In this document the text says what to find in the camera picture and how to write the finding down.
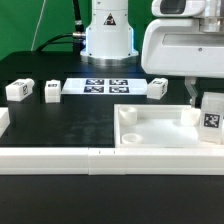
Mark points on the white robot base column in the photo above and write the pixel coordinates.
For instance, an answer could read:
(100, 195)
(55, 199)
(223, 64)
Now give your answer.
(109, 37)

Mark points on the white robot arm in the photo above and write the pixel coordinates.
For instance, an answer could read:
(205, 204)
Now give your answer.
(186, 39)

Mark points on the white U-shaped obstacle fence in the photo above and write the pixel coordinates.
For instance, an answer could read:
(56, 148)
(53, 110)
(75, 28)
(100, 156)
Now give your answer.
(111, 161)

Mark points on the white fiducial marker plate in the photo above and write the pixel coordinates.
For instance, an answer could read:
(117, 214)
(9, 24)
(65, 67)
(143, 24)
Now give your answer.
(108, 86)

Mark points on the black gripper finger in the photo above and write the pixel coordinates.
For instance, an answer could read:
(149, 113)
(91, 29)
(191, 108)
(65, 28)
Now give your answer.
(190, 86)

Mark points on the white square table top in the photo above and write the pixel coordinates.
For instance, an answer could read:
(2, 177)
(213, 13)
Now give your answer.
(159, 126)

